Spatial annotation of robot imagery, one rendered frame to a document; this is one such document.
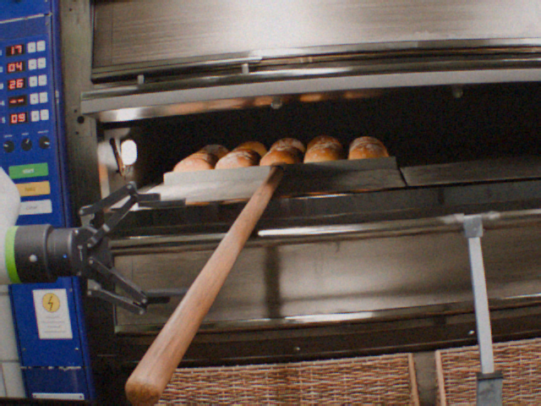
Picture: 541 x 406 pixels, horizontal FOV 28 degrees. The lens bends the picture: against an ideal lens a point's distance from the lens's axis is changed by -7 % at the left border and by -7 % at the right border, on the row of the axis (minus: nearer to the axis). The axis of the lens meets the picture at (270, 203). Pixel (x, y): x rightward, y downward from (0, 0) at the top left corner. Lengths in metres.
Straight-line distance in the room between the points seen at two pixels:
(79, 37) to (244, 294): 0.62
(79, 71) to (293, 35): 0.44
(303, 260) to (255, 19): 0.49
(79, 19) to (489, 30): 0.84
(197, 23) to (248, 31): 0.10
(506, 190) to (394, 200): 0.24
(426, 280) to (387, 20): 0.52
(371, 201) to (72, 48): 0.68
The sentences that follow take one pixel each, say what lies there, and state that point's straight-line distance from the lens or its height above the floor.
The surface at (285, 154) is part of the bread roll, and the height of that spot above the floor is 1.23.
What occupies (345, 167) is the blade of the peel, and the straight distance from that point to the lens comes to 2.66.
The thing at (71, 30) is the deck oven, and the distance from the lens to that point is 2.27.
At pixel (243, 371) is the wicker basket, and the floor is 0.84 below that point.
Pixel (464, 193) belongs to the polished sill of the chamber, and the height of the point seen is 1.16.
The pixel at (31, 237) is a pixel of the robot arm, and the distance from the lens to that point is 1.70.
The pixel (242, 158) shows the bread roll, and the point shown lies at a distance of 2.69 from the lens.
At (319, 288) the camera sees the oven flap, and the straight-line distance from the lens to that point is 2.24.
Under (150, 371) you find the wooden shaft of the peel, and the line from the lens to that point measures 0.92.
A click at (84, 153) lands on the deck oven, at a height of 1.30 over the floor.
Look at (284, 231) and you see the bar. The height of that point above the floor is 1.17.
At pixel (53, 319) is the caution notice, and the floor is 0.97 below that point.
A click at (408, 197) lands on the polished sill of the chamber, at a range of 2.22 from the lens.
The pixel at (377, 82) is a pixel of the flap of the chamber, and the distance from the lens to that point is 2.05.
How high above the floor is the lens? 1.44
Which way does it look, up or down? 7 degrees down
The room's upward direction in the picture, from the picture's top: 5 degrees counter-clockwise
